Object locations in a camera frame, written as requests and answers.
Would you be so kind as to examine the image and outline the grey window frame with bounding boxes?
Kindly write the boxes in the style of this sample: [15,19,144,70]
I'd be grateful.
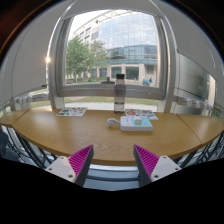
[47,0,177,113]

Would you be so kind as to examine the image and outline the colourful sticker sheet left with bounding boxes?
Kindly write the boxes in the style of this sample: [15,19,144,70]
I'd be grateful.
[57,107,87,117]

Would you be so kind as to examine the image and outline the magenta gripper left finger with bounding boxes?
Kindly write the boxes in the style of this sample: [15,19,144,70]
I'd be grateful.
[46,145,94,186]

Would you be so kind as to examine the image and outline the colourful sticker sheet right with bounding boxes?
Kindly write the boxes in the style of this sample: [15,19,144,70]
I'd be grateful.
[125,109,158,120]

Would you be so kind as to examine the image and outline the white roller blind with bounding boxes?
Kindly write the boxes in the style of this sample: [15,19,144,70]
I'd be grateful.
[160,2,223,100]
[0,5,61,105]

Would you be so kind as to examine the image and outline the white charger cable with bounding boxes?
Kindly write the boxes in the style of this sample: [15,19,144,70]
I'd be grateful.
[105,117,122,129]

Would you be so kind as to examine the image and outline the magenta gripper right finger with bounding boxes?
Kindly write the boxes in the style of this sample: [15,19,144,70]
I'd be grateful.
[133,145,180,187]

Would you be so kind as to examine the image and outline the white charger plug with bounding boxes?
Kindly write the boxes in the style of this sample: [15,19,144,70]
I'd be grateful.
[133,116,142,124]

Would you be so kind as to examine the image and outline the colourful sticker sheet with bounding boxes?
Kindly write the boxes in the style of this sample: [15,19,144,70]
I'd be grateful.
[125,109,158,120]
[57,107,87,117]

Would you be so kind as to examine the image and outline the clear water bottle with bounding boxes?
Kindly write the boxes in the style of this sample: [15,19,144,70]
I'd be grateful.
[114,74,126,114]

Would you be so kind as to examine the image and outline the white roller blind left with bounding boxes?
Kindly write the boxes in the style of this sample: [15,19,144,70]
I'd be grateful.
[0,5,61,105]

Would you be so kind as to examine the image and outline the white roller blind right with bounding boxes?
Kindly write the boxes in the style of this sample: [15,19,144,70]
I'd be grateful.
[160,2,223,100]

